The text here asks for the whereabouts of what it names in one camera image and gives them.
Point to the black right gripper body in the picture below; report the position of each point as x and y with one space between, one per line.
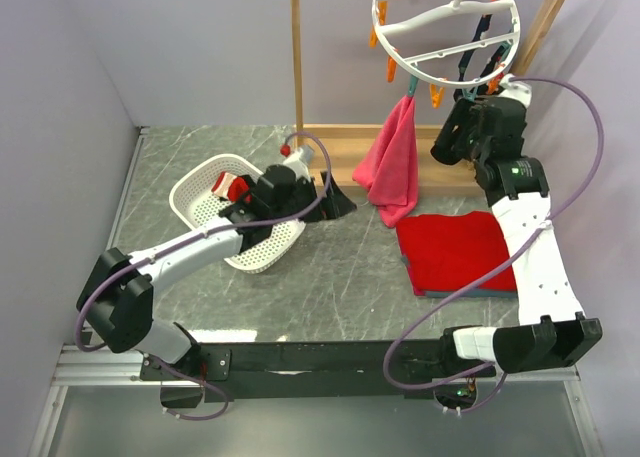
479 152

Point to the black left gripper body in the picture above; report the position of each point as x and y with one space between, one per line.
303 196

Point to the red white patterned sock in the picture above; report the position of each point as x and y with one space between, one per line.
230 187

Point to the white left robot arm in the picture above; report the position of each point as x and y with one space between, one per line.
118 298

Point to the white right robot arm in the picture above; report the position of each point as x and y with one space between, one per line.
553 330

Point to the white round clip hanger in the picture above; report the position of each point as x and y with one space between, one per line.
427 38

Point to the pink hanging towel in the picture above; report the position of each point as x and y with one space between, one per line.
389 170

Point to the red folded towel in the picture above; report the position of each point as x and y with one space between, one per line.
446 253

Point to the grey folded towel underneath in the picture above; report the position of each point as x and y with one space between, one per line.
474 293

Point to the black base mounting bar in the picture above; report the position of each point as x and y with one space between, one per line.
254 370

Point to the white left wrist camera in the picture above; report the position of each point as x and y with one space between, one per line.
298 160

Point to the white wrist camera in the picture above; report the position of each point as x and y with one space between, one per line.
513 89
298 160

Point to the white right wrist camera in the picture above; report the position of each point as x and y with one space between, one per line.
513 89

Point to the aluminium frame rail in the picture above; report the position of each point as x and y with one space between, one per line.
102 368

